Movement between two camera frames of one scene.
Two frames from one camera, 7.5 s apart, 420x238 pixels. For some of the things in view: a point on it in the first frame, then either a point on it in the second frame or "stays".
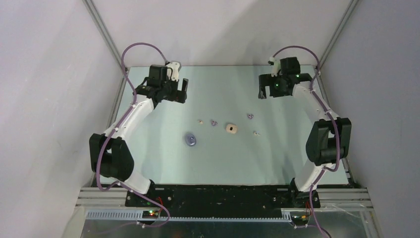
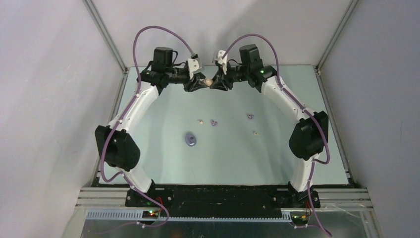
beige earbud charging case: [231, 128] to [209, 82]
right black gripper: [266, 80] to [218, 83]
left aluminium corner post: [109, 41] stays
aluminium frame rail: [338, 198] stays
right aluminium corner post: [351, 7] stays
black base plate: [224, 198] stays
